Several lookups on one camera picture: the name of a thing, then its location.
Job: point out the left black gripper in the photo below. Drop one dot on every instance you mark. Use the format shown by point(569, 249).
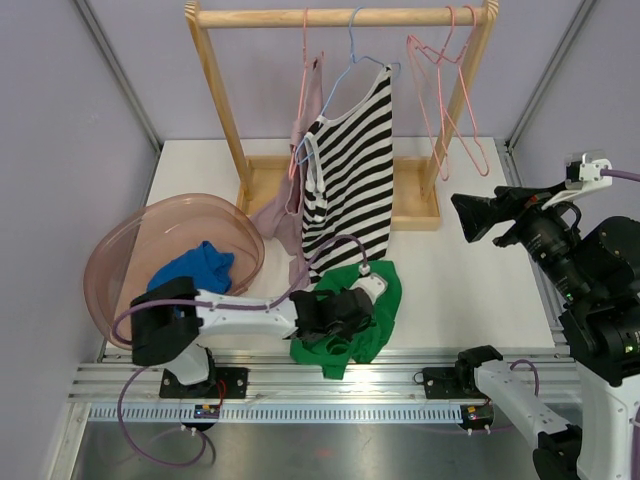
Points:
point(347, 332)

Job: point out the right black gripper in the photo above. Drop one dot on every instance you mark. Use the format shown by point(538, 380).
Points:
point(478, 214)

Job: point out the green tank top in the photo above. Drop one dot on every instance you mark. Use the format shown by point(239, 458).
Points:
point(333, 353)

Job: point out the mauve pink tank top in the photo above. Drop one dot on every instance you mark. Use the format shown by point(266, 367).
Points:
point(281, 217)

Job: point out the pink hanger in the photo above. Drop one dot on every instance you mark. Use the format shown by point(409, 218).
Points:
point(427, 64)
point(467, 67)
point(302, 75)

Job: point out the blue tank top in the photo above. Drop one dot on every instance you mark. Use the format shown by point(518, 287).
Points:
point(208, 268)

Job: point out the black white striped tank top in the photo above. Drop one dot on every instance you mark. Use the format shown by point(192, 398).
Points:
point(348, 191)

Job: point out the light blue wire hanger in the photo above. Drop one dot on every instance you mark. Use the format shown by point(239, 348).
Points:
point(353, 60)

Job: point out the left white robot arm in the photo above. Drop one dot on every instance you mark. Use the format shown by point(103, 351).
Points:
point(167, 322)

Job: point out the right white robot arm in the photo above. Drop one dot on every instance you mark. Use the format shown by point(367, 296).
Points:
point(598, 277)

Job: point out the wooden clothes rack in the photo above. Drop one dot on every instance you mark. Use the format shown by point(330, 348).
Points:
point(415, 204)

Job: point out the translucent pink plastic basin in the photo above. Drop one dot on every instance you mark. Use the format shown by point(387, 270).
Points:
point(122, 264)

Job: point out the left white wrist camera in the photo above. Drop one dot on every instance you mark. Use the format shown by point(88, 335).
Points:
point(370, 283)

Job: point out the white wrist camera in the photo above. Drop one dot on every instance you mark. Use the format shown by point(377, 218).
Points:
point(584, 175)
point(370, 283)

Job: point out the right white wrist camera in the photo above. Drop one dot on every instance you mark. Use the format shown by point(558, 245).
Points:
point(584, 175)

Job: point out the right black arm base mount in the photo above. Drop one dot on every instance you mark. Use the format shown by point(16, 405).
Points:
point(440, 383)

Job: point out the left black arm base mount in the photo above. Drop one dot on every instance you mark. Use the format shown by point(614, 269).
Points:
point(232, 382)

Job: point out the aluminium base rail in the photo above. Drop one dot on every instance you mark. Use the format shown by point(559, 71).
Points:
point(278, 391)

